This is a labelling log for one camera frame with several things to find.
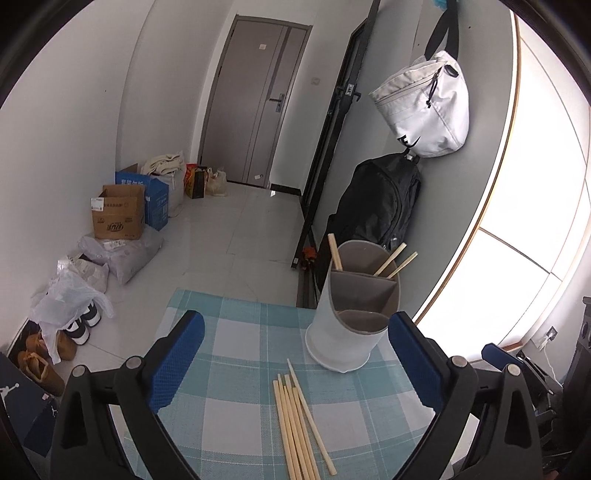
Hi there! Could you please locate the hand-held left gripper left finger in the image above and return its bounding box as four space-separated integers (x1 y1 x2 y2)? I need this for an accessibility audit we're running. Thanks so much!
48 311 205 480

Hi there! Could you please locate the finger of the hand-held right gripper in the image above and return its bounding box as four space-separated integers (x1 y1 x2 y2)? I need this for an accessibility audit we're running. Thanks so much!
481 343 527 384

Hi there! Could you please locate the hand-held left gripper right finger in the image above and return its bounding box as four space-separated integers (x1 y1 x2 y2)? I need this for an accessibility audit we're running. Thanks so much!
388 311 543 480

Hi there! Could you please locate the white grey utensil holder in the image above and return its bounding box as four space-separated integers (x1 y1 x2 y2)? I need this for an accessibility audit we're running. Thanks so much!
305 240 402 374

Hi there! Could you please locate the pile of wooden chopsticks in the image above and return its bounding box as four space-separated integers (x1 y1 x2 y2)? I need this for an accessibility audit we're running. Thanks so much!
271 359 339 480

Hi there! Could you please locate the teal checked tablecloth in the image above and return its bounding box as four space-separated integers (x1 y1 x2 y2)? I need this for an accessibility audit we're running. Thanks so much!
122 288 481 480

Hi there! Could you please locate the black white sneaker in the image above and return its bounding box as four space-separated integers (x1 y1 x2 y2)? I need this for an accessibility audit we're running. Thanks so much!
62 316 90 346
81 300 103 329

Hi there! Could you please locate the brown shoe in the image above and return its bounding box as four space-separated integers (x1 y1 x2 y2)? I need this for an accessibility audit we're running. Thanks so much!
17 351 65 397
25 330 77 361

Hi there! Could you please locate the grey plastic mailing bag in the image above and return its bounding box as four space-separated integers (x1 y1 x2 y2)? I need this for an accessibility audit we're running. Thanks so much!
78 226 164 284

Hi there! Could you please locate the white plastic parcel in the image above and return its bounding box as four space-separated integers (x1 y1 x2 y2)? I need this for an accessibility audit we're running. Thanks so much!
58 256 110 294

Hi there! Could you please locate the translucent white plastic bag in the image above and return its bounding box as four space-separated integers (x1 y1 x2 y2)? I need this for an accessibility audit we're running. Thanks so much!
31 268 115 365

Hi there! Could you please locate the brown cardboard box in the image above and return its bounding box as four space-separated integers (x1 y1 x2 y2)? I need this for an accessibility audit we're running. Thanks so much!
91 185 146 241

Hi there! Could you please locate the blue cardboard box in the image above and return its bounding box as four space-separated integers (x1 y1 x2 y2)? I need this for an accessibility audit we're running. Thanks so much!
115 162 171 232

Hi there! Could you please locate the black backpack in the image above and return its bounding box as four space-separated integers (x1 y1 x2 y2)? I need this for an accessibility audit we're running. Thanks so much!
314 152 422 301

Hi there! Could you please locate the dark blue shoe box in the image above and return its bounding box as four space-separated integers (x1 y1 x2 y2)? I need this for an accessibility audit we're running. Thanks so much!
0 353 61 457

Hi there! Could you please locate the beige cloth bag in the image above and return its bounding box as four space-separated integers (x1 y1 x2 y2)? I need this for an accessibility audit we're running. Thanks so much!
141 151 185 176
154 171 186 219

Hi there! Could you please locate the gold framed window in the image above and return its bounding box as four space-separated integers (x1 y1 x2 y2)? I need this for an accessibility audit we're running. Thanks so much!
411 11 591 365

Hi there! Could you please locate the yellow and black bag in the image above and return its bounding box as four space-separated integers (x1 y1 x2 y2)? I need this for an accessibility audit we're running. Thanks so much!
185 164 209 200

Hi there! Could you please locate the beige plastic bag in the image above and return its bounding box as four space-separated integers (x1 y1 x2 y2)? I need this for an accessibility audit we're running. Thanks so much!
204 167 228 198

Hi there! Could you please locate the black framed glass door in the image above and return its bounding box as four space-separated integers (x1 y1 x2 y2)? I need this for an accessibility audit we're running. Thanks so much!
292 0 383 271

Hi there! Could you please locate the white sling bag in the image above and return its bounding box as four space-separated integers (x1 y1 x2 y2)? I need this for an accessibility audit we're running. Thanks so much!
369 0 471 159

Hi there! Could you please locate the grey door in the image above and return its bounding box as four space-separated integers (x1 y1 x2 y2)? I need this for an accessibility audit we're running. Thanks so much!
198 14 312 189

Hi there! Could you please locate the white wall socket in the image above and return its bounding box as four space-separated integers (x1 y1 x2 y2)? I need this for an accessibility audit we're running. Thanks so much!
531 325 561 352

